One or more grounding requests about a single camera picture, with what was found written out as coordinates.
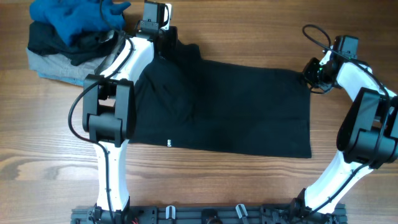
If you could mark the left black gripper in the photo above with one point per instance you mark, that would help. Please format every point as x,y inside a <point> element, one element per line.
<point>172,40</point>

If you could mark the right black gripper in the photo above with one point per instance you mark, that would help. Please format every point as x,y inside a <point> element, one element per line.
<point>308,71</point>

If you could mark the black t-shirt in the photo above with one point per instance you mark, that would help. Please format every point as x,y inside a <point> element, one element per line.
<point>185,101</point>

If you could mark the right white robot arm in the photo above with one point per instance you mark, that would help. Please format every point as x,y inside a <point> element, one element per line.
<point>367,138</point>

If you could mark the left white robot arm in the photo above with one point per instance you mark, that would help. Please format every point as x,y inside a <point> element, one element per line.
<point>109,117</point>

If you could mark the light blue denim garment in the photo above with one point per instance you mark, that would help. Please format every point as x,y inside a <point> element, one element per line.
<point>62,79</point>

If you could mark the blue crumpled garment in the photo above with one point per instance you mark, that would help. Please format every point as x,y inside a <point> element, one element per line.
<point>71,18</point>

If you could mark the grey folded garment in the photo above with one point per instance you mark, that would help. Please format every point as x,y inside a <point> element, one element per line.
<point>56,67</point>

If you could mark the black folded garment in pile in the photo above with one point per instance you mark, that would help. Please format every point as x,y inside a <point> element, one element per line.
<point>44,40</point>

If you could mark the dark metal base rail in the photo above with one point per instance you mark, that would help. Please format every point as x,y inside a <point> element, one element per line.
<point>264,214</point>

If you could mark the right white rail clip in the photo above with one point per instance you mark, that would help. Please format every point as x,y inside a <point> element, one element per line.
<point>241,211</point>

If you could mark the white rail clip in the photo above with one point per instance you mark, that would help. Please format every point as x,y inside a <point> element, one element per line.
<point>241,211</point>
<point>170,212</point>

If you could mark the left white rail clip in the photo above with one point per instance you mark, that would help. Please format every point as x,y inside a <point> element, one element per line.
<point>170,212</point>

